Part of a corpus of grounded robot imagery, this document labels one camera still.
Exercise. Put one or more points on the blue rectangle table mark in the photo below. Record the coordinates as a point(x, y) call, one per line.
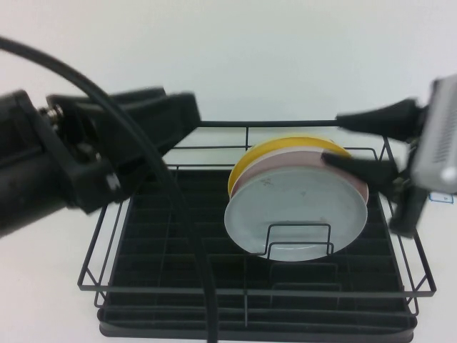
point(442, 198)

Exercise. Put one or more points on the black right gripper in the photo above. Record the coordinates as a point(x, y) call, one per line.
point(408, 211)

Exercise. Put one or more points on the light grey plate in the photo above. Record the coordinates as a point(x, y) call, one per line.
point(292, 203)

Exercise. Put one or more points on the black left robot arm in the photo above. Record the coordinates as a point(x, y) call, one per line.
point(21, 171)

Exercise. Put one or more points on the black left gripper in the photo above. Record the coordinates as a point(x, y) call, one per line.
point(93, 160)

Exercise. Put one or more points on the black plastic drip tray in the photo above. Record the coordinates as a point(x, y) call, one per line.
point(150, 250)

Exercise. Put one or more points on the pink plate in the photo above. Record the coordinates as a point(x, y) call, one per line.
point(285, 160)

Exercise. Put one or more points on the yellow plate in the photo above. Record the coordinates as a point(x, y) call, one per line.
point(239, 171)

